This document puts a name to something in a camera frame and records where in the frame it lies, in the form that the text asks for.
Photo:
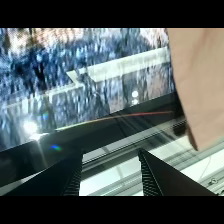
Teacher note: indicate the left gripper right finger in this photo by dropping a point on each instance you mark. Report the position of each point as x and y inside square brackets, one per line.
[166, 180]

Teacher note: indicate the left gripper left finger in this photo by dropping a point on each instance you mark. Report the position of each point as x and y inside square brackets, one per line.
[61, 176]

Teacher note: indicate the pale pink garment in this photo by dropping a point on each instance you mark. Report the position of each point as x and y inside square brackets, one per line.
[200, 83]

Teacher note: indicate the silver frame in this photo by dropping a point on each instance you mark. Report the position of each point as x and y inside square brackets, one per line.
[133, 160]

